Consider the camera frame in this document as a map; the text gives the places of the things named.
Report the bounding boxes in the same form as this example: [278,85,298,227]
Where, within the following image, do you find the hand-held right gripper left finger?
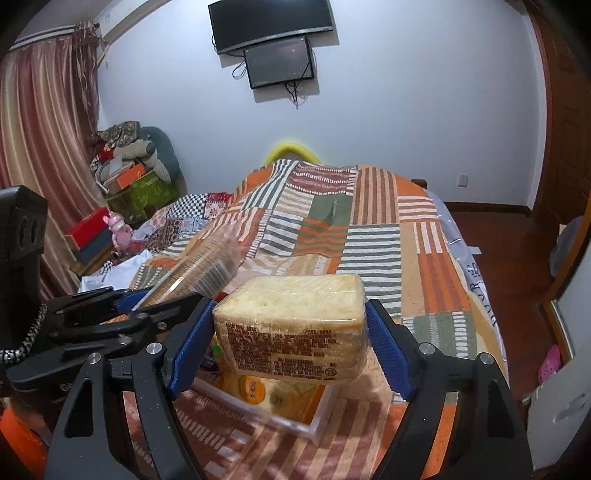
[44,295,218,480]

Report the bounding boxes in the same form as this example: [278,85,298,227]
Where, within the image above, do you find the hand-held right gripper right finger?
[365,298,532,480]

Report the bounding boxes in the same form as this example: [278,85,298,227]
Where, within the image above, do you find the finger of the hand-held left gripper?
[60,298,204,356]
[44,286,155,324]

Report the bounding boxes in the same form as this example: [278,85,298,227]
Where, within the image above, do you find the clear cracker packet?
[139,231,243,310]

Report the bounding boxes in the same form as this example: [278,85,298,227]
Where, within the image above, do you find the white rimmed snack box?
[191,364,340,446]

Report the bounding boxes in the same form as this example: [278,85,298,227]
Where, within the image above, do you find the sliced bread packet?
[212,273,370,386]

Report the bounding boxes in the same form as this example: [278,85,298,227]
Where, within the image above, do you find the person's left forearm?
[0,397,49,476]

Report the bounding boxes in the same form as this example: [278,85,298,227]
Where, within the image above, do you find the white cloth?
[78,258,149,296]

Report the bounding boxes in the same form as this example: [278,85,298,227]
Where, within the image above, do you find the dark grey box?
[74,235,116,267]

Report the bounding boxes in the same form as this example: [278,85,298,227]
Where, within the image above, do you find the red box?
[65,206,112,250]

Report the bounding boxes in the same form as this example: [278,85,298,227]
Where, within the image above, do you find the pink toy figure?
[102,211,134,254]

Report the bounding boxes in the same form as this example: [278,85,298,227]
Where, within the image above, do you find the orange round snack packet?
[238,375,269,404]

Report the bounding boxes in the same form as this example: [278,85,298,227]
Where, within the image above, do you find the checkered floral quilt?
[134,191,236,259]

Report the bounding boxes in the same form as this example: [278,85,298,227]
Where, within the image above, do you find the green gift box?
[106,172,178,222]

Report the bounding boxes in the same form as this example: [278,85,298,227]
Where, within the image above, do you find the white printed bed sheet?
[425,189,511,370]

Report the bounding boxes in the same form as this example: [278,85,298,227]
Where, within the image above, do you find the orange cardboard box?
[104,164,151,193]

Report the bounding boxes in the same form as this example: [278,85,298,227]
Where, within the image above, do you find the striped red beige curtain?
[0,21,109,301]

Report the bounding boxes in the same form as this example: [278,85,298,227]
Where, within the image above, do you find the striped patchwork blanket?
[120,158,509,480]

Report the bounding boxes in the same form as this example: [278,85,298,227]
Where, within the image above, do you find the pile of clothes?
[90,121,169,185]

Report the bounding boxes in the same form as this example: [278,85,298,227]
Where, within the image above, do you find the pink slippers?
[538,345,561,385]

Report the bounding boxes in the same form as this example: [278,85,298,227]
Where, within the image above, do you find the white panel with cutouts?
[524,272,591,435]

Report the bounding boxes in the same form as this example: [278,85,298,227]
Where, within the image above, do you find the grey hanging garment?
[551,215,588,278]

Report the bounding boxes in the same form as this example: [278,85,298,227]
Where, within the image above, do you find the yellow rounded object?
[269,142,321,165]

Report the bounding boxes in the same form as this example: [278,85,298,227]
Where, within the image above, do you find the white air conditioner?
[95,0,162,51]

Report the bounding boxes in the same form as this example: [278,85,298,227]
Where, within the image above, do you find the small black monitor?
[243,36,315,90]

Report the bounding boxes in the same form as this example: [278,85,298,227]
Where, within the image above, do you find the brown wooden door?
[526,0,591,222]

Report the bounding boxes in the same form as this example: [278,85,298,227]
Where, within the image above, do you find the braided coiled cable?
[0,300,48,366]

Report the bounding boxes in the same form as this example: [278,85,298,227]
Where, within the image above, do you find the black hanging cable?
[284,80,308,110]

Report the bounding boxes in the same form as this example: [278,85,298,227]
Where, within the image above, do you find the black wall television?
[208,0,334,55]

